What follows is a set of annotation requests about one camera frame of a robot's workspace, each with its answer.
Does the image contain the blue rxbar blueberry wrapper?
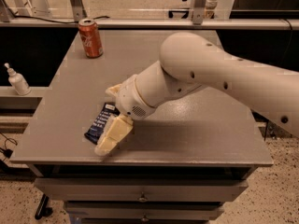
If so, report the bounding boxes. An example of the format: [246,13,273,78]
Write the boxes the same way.
[84,103,120,145]

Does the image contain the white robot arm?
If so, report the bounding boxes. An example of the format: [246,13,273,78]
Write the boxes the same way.
[94,33,299,156]

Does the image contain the white pump bottle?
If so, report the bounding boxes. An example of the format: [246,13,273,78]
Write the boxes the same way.
[5,63,31,95]

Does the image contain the black cable on rail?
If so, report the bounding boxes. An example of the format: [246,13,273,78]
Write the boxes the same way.
[0,0,111,24]

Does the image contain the black table leg foot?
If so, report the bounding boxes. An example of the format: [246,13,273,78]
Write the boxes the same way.
[35,194,53,220]

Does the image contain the black cable on floor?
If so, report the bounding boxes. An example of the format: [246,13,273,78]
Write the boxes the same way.
[0,132,19,160]

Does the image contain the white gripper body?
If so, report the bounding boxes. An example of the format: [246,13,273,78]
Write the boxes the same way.
[115,75,155,120]

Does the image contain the grey lower drawer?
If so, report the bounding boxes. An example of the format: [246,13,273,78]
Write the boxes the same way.
[64,202,223,220]

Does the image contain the red coke can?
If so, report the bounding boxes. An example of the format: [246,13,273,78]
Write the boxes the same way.
[78,18,104,58]

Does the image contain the grey drawer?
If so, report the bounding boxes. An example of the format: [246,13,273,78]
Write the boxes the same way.
[64,202,223,220]
[35,178,248,203]

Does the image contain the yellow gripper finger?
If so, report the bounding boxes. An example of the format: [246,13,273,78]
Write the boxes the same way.
[94,114,134,156]
[106,84,121,98]

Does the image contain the grey top drawer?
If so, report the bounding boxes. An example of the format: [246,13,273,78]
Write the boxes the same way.
[35,178,248,203]

